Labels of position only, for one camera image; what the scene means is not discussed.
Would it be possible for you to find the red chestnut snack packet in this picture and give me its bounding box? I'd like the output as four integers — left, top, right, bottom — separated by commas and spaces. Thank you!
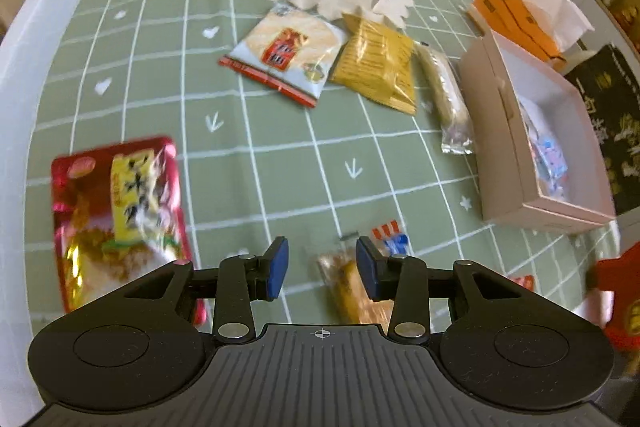
50, 136, 208, 328

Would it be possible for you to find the clear long pastry packet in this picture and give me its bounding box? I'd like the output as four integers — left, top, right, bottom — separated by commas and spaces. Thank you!
417, 46, 475, 156

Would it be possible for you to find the pink cardboard box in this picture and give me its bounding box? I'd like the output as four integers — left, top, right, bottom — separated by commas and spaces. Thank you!
457, 29, 618, 235

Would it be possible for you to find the white rice cracker packet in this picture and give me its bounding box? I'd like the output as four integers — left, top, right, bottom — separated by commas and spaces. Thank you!
217, 2, 349, 108

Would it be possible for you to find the clear packet blue pink print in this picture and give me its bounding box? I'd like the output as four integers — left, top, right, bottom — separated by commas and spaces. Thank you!
520, 99, 571, 202

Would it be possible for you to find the yellow snack packet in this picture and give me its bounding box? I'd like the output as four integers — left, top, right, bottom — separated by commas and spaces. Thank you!
329, 13, 418, 115

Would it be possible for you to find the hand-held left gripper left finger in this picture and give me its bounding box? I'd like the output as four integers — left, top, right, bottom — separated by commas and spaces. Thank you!
107, 236, 291, 343

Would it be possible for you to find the orange tissue box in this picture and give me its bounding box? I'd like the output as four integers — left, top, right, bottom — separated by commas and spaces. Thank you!
467, 0, 571, 70

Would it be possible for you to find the green checkered tablecloth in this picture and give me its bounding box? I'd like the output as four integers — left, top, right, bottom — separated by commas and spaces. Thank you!
0, 0, 626, 413

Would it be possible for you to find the white tissue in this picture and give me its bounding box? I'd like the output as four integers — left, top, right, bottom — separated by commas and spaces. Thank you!
505, 0, 593, 52

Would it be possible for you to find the clear packet with brown pastry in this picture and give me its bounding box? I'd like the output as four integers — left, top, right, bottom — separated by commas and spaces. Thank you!
316, 219, 411, 325

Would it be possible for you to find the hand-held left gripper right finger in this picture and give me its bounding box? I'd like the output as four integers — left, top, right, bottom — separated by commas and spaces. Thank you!
354, 236, 541, 343

